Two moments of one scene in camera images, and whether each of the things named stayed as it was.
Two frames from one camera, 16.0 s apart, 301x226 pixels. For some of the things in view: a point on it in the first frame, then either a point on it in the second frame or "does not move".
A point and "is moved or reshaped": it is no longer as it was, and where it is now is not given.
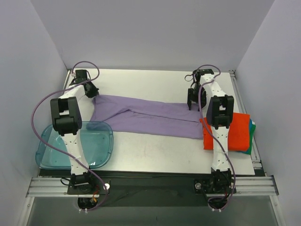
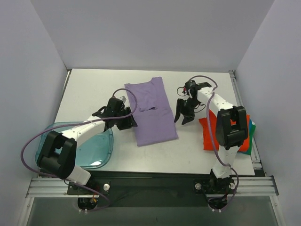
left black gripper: (91, 90) → (127, 118)
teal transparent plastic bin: (97, 142) does not move
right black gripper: (194, 94) → (185, 106)
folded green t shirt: (250, 141) does not move
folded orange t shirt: (238, 133) does not move
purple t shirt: (136, 117) is moved or reshaped
